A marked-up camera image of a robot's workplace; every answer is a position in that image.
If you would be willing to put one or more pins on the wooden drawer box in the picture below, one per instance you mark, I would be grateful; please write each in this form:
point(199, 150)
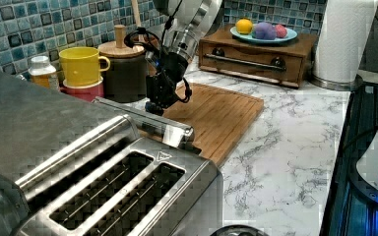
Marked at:
point(284, 61)

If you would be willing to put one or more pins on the yellow mug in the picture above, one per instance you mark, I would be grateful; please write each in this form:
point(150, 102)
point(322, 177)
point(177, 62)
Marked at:
point(82, 66)

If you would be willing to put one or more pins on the light blue plate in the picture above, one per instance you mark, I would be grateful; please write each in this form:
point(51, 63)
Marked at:
point(291, 34)

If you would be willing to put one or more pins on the glass oven door with handle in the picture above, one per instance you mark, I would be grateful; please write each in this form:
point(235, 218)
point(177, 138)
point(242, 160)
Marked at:
point(172, 133)

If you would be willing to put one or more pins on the pink bowl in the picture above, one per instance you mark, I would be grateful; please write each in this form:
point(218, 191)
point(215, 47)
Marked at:
point(87, 93)

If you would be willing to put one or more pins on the purple toy fruit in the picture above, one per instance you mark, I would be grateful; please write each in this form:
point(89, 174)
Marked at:
point(264, 31)

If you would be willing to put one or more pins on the spice jar with white lid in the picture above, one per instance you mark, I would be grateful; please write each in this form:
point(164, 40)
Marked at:
point(43, 73)

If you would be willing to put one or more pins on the yellow toy lemon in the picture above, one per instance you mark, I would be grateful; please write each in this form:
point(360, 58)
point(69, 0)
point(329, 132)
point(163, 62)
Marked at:
point(244, 26)

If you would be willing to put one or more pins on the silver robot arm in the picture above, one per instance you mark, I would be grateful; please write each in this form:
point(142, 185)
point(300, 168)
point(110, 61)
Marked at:
point(188, 21)

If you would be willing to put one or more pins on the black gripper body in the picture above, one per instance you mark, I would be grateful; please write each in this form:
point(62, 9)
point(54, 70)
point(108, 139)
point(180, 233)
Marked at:
point(170, 70)

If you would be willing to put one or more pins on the pink toy fruit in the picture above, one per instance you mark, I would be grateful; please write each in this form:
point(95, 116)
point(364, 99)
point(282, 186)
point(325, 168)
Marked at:
point(281, 31)

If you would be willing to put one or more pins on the black canister with wooden lid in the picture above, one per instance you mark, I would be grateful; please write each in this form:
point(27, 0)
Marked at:
point(125, 81)

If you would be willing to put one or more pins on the white paper towel roll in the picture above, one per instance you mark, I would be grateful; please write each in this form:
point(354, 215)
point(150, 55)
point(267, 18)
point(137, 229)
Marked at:
point(341, 43)

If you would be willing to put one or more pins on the bamboo cutting board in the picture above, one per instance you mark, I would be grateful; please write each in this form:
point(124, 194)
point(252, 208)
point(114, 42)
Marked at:
point(219, 117)

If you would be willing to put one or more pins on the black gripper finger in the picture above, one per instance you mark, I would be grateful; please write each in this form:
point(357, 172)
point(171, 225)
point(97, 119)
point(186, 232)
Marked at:
point(153, 108)

